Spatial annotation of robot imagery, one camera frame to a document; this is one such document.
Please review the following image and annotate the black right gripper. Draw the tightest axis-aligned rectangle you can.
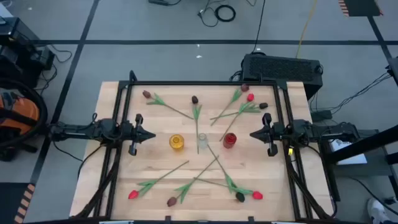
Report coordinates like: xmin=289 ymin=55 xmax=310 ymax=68
xmin=249 ymin=112 xmax=285 ymax=157

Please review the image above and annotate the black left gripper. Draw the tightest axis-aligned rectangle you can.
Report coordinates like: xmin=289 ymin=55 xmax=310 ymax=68
xmin=123 ymin=113 xmax=156 ymax=156

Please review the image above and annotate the red artificial tulip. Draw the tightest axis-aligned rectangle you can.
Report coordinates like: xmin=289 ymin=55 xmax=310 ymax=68
xmin=193 ymin=177 xmax=264 ymax=201
xmin=219 ymin=93 xmax=256 ymax=142

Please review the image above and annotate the large-leafed green tulip stem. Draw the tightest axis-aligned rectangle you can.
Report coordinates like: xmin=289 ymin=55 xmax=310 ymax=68
xmin=142 ymin=90 xmax=194 ymax=120

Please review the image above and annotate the dark maroon artificial tulip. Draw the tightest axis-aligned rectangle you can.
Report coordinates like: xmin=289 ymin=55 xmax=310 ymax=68
xmin=166 ymin=155 xmax=220 ymax=208
xmin=210 ymin=83 xmax=250 ymax=127

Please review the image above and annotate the thin green stem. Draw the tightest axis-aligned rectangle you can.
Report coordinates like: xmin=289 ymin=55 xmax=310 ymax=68
xmin=127 ymin=160 xmax=190 ymax=200

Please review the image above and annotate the black artificial tulip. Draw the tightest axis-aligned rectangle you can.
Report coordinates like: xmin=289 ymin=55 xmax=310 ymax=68
xmin=190 ymin=95 xmax=203 ymax=155
xmin=209 ymin=101 xmax=269 ymax=121
xmin=206 ymin=143 xmax=246 ymax=203

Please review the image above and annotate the red glass vase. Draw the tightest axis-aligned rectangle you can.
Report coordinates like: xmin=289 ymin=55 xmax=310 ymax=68
xmin=222 ymin=132 xmax=238 ymax=149

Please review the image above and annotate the yellow glass vase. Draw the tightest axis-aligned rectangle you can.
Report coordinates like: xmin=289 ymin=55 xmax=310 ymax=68
xmin=169 ymin=134 xmax=185 ymax=152

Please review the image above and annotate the clear glass vase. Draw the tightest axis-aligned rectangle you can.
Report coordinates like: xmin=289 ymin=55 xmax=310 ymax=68
xmin=197 ymin=133 xmax=208 ymax=150

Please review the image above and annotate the black power brick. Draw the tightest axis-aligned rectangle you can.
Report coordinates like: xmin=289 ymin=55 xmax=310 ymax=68
xmin=310 ymin=109 xmax=333 ymax=123

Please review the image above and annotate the black computer case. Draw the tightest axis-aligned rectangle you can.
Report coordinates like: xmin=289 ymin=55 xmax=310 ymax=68
xmin=241 ymin=52 xmax=324 ymax=101

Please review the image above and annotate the white printed paper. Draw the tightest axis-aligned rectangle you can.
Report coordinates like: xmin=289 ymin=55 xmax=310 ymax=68
xmin=328 ymin=138 xmax=368 ymax=166

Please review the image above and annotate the orange vacuum cleaner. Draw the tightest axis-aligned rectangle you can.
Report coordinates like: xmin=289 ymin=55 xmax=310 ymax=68
xmin=0 ymin=77 xmax=50 ymax=150
xmin=0 ymin=88 xmax=41 ymax=138

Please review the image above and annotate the black diagonal beam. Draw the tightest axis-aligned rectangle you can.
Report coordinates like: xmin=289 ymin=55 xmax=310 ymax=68
xmin=323 ymin=123 xmax=398 ymax=165

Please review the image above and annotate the dark grey side table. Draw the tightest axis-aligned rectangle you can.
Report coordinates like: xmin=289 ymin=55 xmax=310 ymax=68
xmin=319 ymin=128 xmax=398 ymax=200

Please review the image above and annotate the person's shoe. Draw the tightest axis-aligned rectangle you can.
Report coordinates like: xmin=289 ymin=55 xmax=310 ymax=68
xmin=366 ymin=198 xmax=392 ymax=224

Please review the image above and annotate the black mat with striped edge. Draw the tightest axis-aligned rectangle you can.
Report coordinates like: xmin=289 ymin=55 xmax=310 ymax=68
xmin=0 ymin=182 xmax=36 ymax=224
xmin=338 ymin=0 xmax=384 ymax=17

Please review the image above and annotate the black equipment stack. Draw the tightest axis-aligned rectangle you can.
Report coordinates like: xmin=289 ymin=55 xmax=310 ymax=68
xmin=0 ymin=16 xmax=56 ymax=90

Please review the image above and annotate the black hanging cable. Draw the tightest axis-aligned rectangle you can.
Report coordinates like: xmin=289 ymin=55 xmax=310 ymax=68
xmin=251 ymin=0 xmax=267 ymax=53

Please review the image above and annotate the yellow hanging cable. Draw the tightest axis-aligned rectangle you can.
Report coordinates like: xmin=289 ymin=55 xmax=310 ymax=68
xmin=294 ymin=0 xmax=318 ymax=59

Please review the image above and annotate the coiled black cable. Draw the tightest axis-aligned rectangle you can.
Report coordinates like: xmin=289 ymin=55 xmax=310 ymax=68
xmin=214 ymin=4 xmax=236 ymax=23

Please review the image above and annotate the black cable with plug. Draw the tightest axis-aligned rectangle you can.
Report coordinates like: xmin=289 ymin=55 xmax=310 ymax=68
xmin=197 ymin=0 xmax=220 ymax=28

